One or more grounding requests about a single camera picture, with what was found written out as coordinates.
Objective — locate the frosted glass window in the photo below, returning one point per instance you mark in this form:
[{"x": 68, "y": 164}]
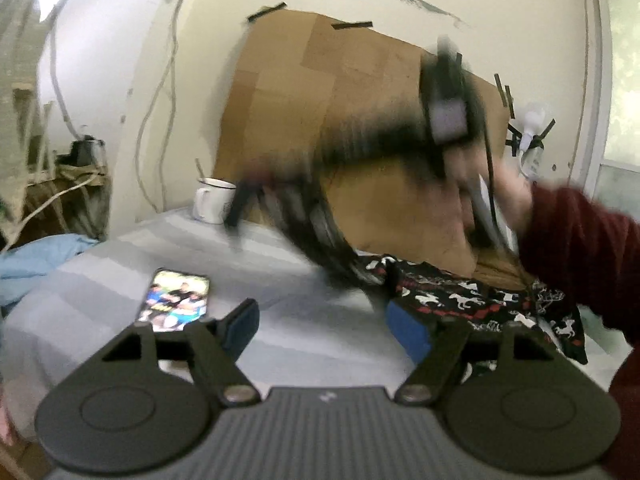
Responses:
[{"x": 622, "y": 60}]

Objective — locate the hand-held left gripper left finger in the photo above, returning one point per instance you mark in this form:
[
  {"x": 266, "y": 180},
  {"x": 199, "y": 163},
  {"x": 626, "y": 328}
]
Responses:
[{"x": 242, "y": 327}]

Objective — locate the white enamel mug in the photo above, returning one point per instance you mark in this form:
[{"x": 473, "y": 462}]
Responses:
[{"x": 212, "y": 205}]

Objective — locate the smartphone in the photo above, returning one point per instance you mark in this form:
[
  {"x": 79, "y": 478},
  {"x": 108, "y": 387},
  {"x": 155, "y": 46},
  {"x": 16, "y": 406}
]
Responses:
[{"x": 175, "y": 300}]

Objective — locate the white wall power adapter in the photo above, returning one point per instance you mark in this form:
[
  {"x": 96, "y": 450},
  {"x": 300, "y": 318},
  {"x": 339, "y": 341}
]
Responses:
[{"x": 533, "y": 120}]

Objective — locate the curtain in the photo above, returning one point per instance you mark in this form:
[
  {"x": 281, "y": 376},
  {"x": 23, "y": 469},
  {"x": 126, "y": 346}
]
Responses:
[{"x": 20, "y": 85}]

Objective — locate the light blue cloth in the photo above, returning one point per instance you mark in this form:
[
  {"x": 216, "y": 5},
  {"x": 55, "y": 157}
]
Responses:
[{"x": 35, "y": 265}]

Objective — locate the small black device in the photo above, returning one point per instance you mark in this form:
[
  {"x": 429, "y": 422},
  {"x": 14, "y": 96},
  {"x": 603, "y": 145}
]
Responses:
[{"x": 87, "y": 152}]

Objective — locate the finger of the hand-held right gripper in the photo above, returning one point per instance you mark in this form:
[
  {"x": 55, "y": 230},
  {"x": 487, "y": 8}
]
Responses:
[{"x": 237, "y": 207}]

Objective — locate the person's right hand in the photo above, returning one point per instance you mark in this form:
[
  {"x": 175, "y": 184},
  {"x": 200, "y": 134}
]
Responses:
[{"x": 465, "y": 195}]

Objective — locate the striped bed sheet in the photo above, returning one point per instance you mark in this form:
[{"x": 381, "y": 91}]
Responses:
[{"x": 300, "y": 300}]

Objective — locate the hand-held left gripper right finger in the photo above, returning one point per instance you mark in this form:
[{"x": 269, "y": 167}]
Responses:
[{"x": 407, "y": 332}]

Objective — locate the spoon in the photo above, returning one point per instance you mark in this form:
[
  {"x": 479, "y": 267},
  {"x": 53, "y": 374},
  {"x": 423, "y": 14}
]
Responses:
[{"x": 199, "y": 169}]

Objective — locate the black tape strip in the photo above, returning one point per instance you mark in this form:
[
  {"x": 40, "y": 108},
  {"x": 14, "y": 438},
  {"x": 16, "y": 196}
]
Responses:
[
  {"x": 546, "y": 128},
  {"x": 501, "y": 90},
  {"x": 351, "y": 25},
  {"x": 266, "y": 12}
]

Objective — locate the black knit garment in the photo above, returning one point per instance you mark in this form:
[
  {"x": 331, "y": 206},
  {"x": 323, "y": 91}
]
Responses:
[{"x": 450, "y": 300}]

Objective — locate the person's maroon sweater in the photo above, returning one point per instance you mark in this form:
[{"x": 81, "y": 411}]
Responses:
[{"x": 627, "y": 410}]

